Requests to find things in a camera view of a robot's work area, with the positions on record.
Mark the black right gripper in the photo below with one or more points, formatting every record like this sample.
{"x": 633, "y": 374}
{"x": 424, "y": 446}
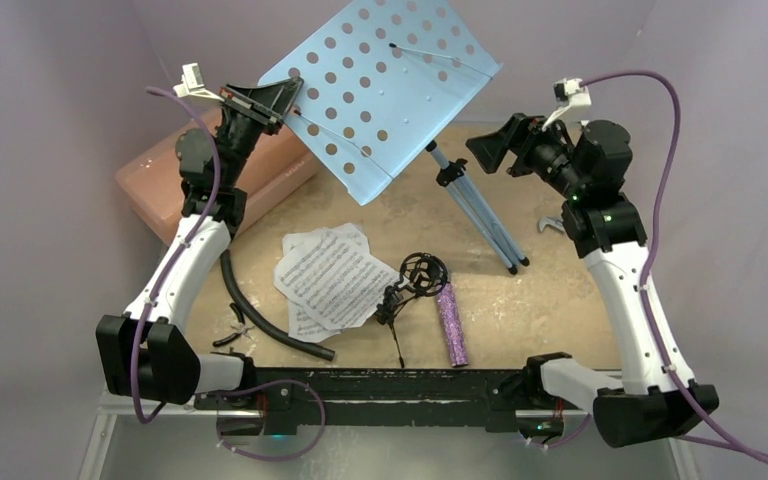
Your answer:
{"x": 518, "y": 145}

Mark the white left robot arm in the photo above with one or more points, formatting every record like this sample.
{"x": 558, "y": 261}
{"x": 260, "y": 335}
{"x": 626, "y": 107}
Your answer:
{"x": 143, "y": 350}

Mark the black pliers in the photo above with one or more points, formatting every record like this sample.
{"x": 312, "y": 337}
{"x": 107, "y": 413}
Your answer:
{"x": 239, "y": 328}

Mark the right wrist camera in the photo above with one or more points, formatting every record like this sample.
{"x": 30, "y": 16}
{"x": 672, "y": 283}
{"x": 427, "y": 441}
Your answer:
{"x": 573, "y": 99}

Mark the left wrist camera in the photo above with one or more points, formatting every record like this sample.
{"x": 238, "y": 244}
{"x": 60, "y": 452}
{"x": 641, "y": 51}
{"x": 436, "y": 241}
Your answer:
{"x": 192, "y": 81}

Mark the red handled wrench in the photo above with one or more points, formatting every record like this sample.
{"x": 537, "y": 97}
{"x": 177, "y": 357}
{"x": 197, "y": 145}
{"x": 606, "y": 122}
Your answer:
{"x": 550, "y": 222}

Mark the light blue music stand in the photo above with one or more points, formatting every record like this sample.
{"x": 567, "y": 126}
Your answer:
{"x": 380, "y": 81}

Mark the black foam tube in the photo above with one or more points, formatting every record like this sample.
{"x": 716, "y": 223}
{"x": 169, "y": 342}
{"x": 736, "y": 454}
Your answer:
{"x": 250, "y": 307}

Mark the sheet music page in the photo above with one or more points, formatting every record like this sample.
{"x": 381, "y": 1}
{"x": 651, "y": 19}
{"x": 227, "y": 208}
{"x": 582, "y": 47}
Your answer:
{"x": 361, "y": 284}
{"x": 307, "y": 269}

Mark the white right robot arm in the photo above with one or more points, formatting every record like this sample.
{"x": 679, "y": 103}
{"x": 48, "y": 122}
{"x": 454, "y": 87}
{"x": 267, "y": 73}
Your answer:
{"x": 657, "y": 395}

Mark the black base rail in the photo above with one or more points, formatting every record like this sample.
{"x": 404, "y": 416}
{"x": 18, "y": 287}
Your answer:
{"x": 496, "y": 400}

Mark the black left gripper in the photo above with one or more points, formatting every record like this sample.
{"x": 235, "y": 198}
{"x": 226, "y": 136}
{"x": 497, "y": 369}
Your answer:
{"x": 268, "y": 103}

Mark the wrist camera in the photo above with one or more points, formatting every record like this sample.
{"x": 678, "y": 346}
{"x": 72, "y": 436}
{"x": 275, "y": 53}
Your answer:
{"x": 573, "y": 99}
{"x": 192, "y": 81}

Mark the purple glitter microphone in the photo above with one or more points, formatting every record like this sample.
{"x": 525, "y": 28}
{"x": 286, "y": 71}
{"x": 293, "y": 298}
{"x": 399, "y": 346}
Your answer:
{"x": 452, "y": 327}

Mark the black microphone shock mount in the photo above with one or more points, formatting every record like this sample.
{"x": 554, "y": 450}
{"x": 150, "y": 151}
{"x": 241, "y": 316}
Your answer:
{"x": 420, "y": 275}

